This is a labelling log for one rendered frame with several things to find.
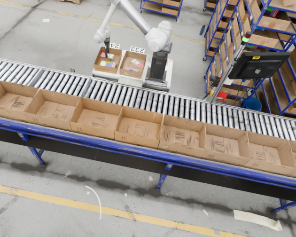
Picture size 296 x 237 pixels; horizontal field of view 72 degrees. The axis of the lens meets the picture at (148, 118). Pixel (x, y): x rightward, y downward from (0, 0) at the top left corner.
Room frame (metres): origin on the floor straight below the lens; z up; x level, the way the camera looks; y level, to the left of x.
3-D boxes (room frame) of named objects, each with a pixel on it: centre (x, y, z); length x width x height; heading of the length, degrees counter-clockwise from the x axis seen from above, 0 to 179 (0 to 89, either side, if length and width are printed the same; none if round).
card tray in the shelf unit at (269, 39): (2.44, -1.08, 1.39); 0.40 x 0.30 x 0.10; 179
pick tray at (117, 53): (2.12, 0.66, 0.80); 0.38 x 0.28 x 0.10; 3
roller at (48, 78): (1.52, 1.26, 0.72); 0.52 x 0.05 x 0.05; 0
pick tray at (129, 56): (2.14, 0.33, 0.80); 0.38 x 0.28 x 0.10; 0
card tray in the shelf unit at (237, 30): (2.91, -1.08, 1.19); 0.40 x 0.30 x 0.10; 0
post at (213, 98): (1.79, -0.71, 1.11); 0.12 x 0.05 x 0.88; 90
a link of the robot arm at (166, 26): (2.08, 0.02, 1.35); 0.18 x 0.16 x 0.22; 167
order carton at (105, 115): (1.07, 0.45, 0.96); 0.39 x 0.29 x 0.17; 90
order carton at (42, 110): (1.07, 0.85, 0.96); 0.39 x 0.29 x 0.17; 90
